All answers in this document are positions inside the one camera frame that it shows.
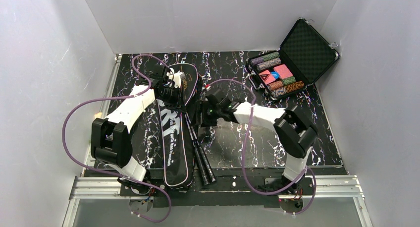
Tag black racket bag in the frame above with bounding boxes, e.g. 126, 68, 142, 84
157, 63, 202, 189

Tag white badminton racket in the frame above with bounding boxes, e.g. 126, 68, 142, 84
189, 117, 216, 184
185, 113, 210, 186

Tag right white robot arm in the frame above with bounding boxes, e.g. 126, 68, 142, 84
199, 89, 318, 187

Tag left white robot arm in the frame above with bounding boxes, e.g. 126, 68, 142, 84
91, 68, 186, 181

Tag black poker chip case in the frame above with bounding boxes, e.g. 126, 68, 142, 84
246, 18, 340, 100

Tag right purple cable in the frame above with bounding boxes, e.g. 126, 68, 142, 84
205, 79, 317, 216

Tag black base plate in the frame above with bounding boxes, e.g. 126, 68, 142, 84
120, 167, 313, 208

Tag aluminium rail frame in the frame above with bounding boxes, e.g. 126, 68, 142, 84
62, 55, 373, 227

